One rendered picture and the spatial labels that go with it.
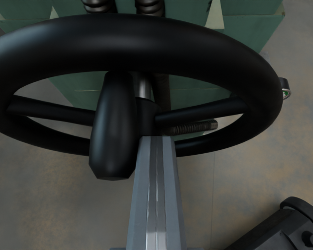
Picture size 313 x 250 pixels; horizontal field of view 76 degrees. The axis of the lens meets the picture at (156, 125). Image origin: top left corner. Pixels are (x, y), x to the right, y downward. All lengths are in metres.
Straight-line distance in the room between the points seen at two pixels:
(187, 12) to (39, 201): 1.09
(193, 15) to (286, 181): 1.07
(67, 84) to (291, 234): 0.88
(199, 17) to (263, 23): 0.19
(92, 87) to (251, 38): 0.35
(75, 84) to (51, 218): 0.77
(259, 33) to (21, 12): 0.37
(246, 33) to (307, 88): 1.10
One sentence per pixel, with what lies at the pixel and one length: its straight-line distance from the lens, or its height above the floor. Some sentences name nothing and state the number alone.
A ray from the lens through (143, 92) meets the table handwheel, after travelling 0.23.
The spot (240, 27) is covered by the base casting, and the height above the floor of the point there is 0.78.
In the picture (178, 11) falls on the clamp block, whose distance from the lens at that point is 0.21.
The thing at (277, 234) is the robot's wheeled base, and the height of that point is 0.19.
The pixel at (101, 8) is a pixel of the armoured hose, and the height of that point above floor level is 0.91.
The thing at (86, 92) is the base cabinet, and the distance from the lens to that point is 0.54.
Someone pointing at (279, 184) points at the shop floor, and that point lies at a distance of 1.18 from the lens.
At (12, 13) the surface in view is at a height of 0.81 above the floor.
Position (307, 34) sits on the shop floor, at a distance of 1.71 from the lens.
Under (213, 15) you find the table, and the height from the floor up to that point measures 0.87.
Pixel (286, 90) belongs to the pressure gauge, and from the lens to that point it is 0.46.
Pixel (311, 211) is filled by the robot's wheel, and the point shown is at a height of 0.19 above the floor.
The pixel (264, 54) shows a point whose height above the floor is 0.62.
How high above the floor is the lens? 1.03
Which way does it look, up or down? 70 degrees down
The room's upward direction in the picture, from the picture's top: 2 degrees counter-clockwise
